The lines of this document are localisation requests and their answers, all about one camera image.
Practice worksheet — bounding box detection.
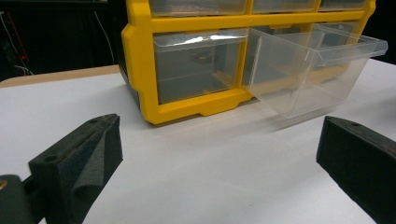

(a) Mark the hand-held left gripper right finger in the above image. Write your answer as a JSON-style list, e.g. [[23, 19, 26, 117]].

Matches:
[[316, 115, 396, 224]]

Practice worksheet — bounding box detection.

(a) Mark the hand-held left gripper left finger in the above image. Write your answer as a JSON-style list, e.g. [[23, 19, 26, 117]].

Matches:
[[28, 113, 123, 224]]

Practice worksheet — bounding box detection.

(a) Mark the clear plastic drawer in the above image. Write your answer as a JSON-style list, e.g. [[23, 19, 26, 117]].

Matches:
[[242, 22, 389, 120]]

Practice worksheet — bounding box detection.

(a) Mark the yellow and black organizer cabinet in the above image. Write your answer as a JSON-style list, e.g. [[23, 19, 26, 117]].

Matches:
[[120, 0, 376, 125]]

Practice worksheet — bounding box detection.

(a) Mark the tan wooden board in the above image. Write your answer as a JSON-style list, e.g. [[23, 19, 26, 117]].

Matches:
[[0, 64, 121, 89]]

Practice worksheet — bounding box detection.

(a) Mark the grid of clear drawers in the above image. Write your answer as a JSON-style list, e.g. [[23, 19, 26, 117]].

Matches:
[[148, 0, 368, 105]]

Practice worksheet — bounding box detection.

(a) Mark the bundle of wires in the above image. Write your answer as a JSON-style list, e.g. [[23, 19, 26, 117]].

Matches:
[[0, 10, 35, 77]]

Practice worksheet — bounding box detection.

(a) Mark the thin white cable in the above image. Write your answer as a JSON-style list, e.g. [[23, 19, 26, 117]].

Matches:
[[92, 10, 117, 64]]

